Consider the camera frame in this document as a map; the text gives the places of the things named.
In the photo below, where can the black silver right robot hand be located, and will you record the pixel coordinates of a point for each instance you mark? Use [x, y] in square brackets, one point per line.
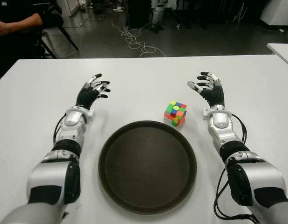
[214, 93]

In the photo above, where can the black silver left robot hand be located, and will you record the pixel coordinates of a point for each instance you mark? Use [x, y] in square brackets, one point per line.
[87, 95]

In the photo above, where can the multicolour Rubik's cube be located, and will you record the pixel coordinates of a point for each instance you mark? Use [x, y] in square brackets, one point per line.
[175, 114]

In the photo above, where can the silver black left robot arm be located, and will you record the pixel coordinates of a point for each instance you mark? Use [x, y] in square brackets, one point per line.
[71, 119]

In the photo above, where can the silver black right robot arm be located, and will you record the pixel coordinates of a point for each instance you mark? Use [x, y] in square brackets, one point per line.
[221, 119]

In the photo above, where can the dark brown round plate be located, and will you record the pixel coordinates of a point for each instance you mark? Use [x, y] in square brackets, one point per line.
[146, 168]

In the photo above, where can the black chair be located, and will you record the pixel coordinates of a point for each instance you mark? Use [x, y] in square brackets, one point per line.
[53, 21]

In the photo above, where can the white side table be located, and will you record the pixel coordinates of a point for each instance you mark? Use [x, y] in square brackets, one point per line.
[283, 50]

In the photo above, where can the silver metal stand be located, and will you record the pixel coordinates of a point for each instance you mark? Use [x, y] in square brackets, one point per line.
[239, 14]

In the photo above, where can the white cupboard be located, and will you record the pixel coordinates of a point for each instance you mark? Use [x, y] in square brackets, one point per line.
[69, 5]

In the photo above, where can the silver humanoid robot legs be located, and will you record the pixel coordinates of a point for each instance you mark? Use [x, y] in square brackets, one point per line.
[156, 14]

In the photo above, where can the seated person in black shirt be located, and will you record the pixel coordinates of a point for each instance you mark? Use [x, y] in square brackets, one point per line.
[18, 23]

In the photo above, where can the white cabinet with black base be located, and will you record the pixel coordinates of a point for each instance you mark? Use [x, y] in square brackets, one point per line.
[279, 11]

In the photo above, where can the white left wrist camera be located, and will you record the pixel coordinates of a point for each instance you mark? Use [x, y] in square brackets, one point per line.
[91, 115]

